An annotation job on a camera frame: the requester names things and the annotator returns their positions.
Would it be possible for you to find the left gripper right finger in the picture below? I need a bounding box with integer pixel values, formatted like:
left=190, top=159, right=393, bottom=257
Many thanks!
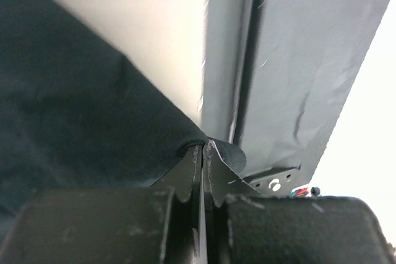
left=202, top=142, right=395, bottom=263

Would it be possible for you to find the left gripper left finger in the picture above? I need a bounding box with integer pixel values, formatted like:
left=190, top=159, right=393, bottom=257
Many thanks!
left=1, top=146, right=202, bottom=263

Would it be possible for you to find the black t shirt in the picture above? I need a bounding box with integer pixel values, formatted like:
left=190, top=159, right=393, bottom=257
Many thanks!
left=0, top=0, right=248, bottom=215

